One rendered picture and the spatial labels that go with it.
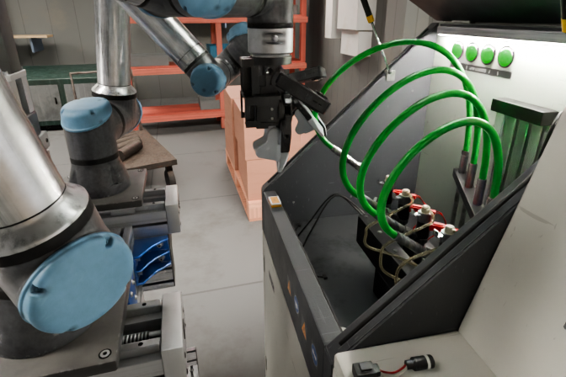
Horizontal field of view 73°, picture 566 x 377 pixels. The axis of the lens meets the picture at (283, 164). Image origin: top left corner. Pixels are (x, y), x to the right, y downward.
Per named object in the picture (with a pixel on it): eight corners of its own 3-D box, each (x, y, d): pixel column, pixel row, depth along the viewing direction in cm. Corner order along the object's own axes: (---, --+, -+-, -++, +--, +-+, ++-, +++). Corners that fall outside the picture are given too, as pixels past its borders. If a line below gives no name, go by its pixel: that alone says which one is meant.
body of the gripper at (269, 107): (241, 120, 71) (237, 54, 66) (285, 118, 72) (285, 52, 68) (246, 132, 64) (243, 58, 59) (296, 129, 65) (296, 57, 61)
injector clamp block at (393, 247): (354, 262, 106) (358, 214, 100) (387, 257, 108) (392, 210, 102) (420, 364, 75) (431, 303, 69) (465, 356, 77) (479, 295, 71)
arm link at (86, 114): (57, 160, 94) (45, 106, 89) (87, 143, 106) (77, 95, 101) (104, 161, 93) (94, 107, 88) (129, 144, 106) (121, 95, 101)
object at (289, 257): (264, 234, 127) (263, 191, 121) (276, 233, 127) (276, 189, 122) (320, 411, 70) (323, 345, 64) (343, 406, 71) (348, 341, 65)
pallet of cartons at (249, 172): (313, 153, 432) (316, 81, 401) (358, 211, 305) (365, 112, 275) (226, 159, 415) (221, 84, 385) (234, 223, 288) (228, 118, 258)
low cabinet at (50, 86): (126, 103, 680) (120, 62, 654) (114, 127, 532) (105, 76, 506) (14, 108, 637) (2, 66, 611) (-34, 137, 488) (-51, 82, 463)
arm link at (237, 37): (230, 44, 105) (253, 23, 103) (253, 75, 104) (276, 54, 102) (217, 38, 98) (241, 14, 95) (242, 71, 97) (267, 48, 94)
